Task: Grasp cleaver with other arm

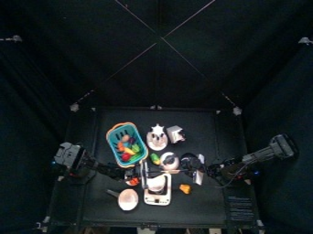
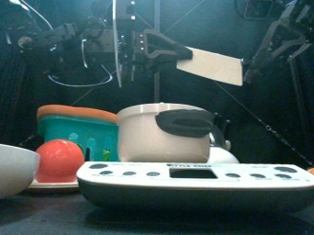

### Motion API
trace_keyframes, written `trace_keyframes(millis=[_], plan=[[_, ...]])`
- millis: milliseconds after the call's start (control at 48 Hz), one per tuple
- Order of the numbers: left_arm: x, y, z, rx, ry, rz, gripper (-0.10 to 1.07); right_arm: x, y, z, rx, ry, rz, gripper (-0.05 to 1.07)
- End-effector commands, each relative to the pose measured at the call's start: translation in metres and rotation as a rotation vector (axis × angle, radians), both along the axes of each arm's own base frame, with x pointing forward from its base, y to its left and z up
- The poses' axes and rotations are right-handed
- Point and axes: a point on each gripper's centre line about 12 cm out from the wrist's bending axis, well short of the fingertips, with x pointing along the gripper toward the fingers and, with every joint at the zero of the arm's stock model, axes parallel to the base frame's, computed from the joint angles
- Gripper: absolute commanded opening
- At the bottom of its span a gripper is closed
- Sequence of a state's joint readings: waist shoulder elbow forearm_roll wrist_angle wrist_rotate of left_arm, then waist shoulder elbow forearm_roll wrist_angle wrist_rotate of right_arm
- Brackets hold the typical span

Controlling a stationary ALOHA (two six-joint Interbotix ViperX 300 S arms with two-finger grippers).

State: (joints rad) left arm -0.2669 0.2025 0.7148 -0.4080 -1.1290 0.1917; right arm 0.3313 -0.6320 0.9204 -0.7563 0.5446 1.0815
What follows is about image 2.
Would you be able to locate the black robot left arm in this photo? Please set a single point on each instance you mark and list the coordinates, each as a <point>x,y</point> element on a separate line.
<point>52,36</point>

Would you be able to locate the orange toy bread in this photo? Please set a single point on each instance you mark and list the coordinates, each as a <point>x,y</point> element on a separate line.
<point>75,112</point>

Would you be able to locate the teal plastic basket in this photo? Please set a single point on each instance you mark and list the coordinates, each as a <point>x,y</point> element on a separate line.
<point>78,139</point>

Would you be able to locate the green toy in basket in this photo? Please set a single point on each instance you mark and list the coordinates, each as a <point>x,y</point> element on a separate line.
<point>106,154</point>

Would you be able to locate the small orange toy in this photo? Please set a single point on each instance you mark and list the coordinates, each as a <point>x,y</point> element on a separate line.
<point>312,170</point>

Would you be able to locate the red toy ball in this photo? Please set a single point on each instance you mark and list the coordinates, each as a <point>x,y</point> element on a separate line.
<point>59,160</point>

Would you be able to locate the white and grey toy stove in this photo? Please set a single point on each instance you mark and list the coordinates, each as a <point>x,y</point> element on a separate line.
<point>197,186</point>

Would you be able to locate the white small plate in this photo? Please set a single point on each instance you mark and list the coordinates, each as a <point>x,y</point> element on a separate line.
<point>52,186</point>

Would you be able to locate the white bowl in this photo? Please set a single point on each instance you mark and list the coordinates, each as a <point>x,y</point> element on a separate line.
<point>16,171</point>

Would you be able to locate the grey vertical frame pole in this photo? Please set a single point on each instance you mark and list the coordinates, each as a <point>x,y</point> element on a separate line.
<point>157,88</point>

